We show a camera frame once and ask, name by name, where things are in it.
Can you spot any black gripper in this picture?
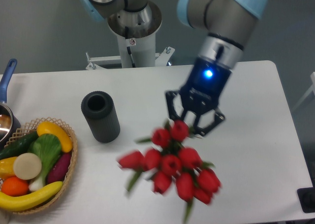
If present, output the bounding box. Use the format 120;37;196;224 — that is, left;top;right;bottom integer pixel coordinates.
165;58;231;137

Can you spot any red tulip bouquet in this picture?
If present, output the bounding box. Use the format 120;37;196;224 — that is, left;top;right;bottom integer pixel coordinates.
117;120;221;223

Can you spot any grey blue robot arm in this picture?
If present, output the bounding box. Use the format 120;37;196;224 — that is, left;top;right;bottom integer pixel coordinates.
80;0;268;136

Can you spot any dark grey ribbed vase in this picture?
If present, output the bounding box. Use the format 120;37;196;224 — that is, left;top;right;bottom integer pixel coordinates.
81;91;121;143

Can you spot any black device at edge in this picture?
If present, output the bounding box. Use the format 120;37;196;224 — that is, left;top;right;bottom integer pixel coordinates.
297;187;315;213

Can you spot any purple sweet potato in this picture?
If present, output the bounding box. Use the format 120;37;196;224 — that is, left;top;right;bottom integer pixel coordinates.
47;153;71;184

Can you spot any yellow squash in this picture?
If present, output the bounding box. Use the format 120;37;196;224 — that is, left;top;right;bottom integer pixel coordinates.
36;121;73;153

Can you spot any green bok choy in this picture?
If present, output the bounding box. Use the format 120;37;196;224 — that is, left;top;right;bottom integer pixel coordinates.
28;134;62;192

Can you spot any woven wicker basket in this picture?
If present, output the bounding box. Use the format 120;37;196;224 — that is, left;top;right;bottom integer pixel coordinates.
0;117;78;215

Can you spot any beige round slice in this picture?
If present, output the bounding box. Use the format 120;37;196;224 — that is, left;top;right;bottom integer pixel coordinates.
13;153;42;180

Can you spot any dark green cucumber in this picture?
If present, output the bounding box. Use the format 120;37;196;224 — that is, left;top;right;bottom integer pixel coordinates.
0;131;38;160

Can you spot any orange fruit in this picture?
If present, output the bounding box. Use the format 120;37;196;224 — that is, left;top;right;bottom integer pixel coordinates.
1;176;29;196

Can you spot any yellow bell pepper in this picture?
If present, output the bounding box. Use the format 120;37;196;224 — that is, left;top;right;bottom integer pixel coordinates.
0;157;17;180

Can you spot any yellow banana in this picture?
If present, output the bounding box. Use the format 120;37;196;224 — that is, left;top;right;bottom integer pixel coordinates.
0;181;63;212

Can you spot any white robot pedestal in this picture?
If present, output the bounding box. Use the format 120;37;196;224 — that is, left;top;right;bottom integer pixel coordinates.
86;1;175;70

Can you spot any black cable on pedestal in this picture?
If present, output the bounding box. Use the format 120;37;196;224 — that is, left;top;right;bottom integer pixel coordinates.
124;26;136;68

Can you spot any white frame at right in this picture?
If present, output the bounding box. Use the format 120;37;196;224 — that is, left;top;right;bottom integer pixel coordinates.
292;72;315;114

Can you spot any blue handled saucepan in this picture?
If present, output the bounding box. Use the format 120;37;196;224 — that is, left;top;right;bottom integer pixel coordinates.
0;59;21;150

